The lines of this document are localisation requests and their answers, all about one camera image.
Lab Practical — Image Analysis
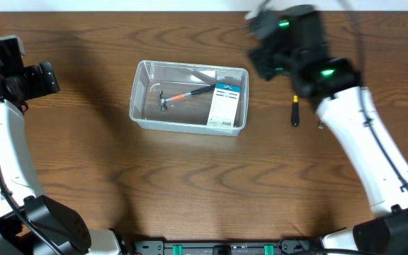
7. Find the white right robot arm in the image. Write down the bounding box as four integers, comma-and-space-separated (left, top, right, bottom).
246, 4, 408, 254

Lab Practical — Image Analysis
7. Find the clear plastic container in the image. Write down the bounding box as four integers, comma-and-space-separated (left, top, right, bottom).
129, 60, 249, 136

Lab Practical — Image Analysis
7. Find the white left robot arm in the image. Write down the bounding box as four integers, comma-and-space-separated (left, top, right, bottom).
0, 35, 130, 255

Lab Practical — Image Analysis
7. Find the hammer with black grip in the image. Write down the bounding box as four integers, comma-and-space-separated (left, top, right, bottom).
158, 84, 216, 112

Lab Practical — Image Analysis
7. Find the black mounting rail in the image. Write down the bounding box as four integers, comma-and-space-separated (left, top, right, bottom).
133, 239, 319, 255

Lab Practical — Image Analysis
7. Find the white teal product box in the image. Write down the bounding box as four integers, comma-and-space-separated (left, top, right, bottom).
207, 83, 241, 127

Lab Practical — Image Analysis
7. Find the black yellow screwdriver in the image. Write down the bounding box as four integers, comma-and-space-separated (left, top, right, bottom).
290, 95, 300, 127

